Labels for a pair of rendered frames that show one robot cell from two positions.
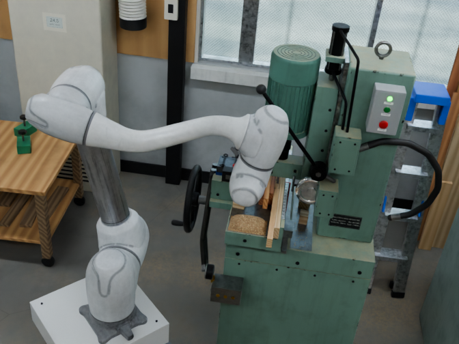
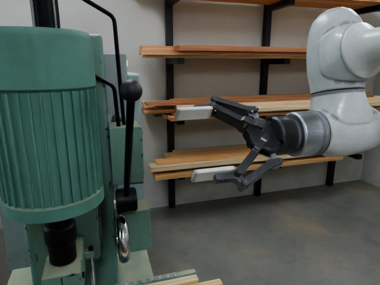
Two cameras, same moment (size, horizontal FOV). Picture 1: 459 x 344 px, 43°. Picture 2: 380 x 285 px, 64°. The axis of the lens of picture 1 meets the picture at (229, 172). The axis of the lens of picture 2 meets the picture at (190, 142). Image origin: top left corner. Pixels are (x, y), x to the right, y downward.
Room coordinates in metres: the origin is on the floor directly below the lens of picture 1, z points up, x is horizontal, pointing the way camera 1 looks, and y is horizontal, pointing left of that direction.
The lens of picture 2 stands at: (1.93, 0.40, 1.45)
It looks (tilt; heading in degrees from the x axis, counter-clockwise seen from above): 14 degrees down; 248
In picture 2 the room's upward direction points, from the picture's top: straight up
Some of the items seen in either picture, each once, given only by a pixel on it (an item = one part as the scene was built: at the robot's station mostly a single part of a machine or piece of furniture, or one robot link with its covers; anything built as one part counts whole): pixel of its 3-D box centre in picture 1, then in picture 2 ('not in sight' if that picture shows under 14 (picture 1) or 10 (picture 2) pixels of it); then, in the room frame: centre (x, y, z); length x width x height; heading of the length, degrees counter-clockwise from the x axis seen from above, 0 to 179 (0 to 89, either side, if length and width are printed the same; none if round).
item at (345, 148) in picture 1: (344, 151); (126, 151); (1.80, -0.40, 1.23); 0.09 x 0.08 x 0.15; 85
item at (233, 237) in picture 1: (249, 194); not in sight; (1.99, -0.09, 0.87); 0.61 x 0.30 x 0.06; 175
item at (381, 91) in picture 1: (385, 109); (115, 83); (1.80, -0.50, 1.40); 0.10 x 0.06 x 0.16; 85
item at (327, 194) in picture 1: (326, 197); (133, 225); (1.79, -0.37, 1.02); 0.09 x 0.07 x 0.12; 175
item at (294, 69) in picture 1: (290, 92); (47, 123); (1.97, -0.20, 1.35); 0.18 x 0.18 x 0.31
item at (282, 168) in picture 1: (285, 167); (67, 271); (1.96, -0.22, 1.03); 0.14 x 0.07 x 0.09; 85
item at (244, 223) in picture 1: (248, 221); not in sight; (1.74, -0.09, 0.92); 0.14 x 0.09 x 0.04; 85
